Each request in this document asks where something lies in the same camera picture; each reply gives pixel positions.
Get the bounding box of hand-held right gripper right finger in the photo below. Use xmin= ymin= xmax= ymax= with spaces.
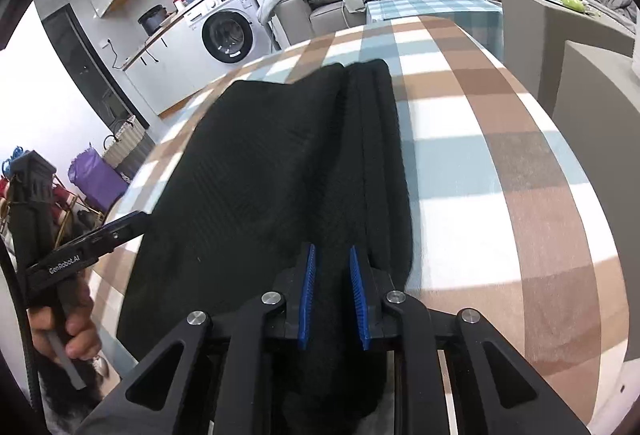
xmin=349 ymin=245 xmax=592 ymax=435

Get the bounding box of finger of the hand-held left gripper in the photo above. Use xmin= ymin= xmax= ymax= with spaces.
xmin=52 ymin=211 xmax=151 ymax=262

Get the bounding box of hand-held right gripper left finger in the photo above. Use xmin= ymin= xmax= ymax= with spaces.
xmin=92 ymin=243 xmax=317 ymax=435

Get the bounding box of black knit sweater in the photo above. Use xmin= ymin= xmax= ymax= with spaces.
xmin=116 ymin=59 xmax=416 ymax=435

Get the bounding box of person's left hand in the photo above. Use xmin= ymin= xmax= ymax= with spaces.
xmin=27 ymin=282 xmax=104 ymax=361

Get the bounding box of gold metal rack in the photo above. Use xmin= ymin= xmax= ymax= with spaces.
xmin=50 ymin=175 xmax=107 ymax=237

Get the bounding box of purple plastic bag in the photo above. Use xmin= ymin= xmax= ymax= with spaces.
xmin=67 ymin=150 xmax=128 ymax=213

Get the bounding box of woven laundry basket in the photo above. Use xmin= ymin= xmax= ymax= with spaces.
xmin=102 ymin=115 xmax=151 ymax=181

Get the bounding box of checked brown blue blanket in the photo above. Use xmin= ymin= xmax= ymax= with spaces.
xmin=90 ymin=15 xmax=628 ymax=435

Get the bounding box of white base cabinet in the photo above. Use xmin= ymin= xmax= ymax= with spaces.
xmin=122 ymin=12 xmax=221 ymax=116

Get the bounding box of black cooking pot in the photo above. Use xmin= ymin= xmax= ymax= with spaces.
xmin=137 ymin=5 xmax=168 ymax=36

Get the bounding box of white washing machine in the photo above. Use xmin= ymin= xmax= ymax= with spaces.
xmin=182 ymin=0 xmax=271 ymax=66

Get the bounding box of small grey box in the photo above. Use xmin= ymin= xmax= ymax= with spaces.
xmin=552 ymin=40 xmax=640 ymax=236

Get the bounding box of light blue checked cloth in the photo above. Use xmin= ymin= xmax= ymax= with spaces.
xmin=365 ymin=0 xmax=503 ymax=61

